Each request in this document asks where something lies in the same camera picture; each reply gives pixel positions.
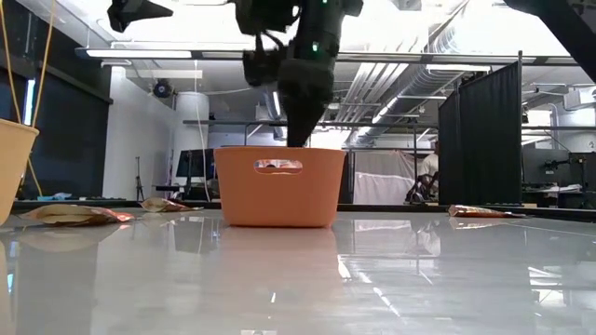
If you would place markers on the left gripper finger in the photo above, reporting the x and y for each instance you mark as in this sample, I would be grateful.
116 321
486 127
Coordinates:
153 10

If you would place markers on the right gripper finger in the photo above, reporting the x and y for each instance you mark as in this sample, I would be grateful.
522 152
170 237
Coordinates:
300 116

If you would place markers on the orange foil spice packet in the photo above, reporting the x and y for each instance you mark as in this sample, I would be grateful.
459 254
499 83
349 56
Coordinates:
74 215
167 205

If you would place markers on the brown white-label spice packet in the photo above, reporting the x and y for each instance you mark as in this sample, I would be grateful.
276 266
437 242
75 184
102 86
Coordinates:
479 212

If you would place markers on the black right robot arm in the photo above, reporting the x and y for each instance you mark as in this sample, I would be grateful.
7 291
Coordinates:
568 32

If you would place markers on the long ceiling light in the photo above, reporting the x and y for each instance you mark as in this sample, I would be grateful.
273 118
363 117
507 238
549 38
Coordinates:
139 53

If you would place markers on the orange plastic bin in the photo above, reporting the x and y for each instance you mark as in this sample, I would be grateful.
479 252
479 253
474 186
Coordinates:
279 200

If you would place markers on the white hanging sheet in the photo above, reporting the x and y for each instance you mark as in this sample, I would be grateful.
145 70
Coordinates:
382 179

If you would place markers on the white round column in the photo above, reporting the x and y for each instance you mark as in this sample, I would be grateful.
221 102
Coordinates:
191 121

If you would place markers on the black distant monitor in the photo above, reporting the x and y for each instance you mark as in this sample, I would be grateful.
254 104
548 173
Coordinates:
195 163

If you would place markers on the person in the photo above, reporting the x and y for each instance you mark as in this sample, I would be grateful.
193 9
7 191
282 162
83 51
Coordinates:
429 170

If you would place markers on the white glossy table sheet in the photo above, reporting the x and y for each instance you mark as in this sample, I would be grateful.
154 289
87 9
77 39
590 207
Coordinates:
298 279

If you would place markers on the black tripod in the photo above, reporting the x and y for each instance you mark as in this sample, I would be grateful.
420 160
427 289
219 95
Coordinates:
139 181

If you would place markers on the yellow plastic bin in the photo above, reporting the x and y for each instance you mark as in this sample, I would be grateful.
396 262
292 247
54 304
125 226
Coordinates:
14 163

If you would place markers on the black partition panel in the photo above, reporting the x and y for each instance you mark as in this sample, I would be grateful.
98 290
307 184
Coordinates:
484 139

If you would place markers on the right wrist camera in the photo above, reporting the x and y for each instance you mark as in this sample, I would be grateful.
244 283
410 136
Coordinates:
261 67

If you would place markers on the black overhead rail frame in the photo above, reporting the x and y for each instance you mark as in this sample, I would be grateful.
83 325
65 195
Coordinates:
223 123

